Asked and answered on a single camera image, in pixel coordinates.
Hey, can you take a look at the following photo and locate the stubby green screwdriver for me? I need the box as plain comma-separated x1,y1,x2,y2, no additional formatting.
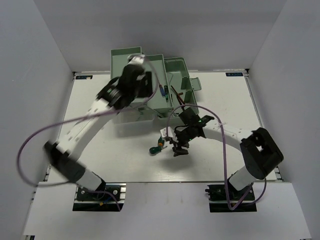
157,136,165,148
149,146,167,156

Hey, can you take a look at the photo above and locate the stubby green screwdriver front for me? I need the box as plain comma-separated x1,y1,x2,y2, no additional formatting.
149,146,167,156

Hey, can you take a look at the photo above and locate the brown hex key front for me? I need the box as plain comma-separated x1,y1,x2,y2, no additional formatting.
171,85,178,98

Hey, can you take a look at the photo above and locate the blue red handled screwdriver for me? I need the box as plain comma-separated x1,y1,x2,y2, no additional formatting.
159,84,166,97

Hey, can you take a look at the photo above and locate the long brown hex key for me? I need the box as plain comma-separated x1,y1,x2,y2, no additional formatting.
176,92,186,105

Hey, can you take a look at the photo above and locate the mint green plastic toolbox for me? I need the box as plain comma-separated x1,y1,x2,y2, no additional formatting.
113,54,202,126

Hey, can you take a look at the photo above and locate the thin green precision screwdriver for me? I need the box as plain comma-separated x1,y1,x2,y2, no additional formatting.
164,85,169,103

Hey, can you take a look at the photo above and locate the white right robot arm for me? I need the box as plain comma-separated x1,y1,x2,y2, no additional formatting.
160,105,284,200

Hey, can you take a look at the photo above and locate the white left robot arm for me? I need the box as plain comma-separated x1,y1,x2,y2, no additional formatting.
44,54,148,200

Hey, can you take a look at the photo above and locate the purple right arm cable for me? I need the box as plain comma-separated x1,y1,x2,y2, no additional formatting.
166,104,267,211

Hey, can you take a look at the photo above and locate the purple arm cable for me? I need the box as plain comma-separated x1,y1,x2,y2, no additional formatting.
166,104,267,211
16,53,161,212

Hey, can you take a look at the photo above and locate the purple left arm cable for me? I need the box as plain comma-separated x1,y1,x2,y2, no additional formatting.
16,53,161,212

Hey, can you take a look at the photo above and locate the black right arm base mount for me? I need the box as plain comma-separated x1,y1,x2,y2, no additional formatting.
205,184,257,213

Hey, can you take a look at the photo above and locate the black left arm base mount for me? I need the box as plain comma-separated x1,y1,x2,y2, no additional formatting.
72,183,126,212

